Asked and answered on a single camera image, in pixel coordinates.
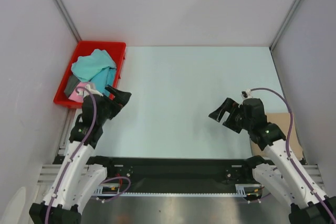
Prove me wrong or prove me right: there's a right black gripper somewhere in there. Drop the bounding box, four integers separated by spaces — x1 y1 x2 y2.
208 98 253 133

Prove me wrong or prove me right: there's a mint green t shirt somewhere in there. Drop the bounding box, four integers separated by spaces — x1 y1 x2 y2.
71 49 117 82

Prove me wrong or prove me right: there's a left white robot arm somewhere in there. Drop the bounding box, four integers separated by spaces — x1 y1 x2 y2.
29 84 132 223

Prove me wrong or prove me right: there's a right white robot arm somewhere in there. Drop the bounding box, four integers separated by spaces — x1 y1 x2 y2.
209 98 335 223

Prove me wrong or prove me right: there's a blue t shirt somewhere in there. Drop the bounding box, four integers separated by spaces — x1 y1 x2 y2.
90 68 117 96

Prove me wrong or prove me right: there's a pink t shirt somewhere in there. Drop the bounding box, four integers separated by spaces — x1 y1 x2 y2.
68 82 89 103

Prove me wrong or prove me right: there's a red plastic bin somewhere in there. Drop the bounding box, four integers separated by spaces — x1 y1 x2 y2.
54 40 127 109

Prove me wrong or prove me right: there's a grey t shirt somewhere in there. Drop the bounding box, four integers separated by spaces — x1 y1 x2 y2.
64 74 80 98

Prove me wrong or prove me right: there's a folded beige t shirt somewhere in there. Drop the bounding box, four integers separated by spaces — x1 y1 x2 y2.
250 113 304 161

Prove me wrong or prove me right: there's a white slotted cable duct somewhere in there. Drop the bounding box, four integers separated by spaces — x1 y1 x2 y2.
91 184 266 197

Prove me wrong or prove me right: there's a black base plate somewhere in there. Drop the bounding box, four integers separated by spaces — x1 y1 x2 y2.
87 156 256 194

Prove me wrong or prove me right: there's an aluminium rail frame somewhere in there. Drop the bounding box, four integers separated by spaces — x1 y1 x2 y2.
37 109 325 193

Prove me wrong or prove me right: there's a left aluminium corner post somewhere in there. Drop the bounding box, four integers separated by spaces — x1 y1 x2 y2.
52 0 81 42

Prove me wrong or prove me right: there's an aluminium corner post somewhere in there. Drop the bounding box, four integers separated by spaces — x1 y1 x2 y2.
269 0 302 53
52 0 81 42

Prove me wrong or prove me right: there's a right aluminium corner post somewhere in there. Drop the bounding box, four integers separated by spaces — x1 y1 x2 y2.
269 0 302 53

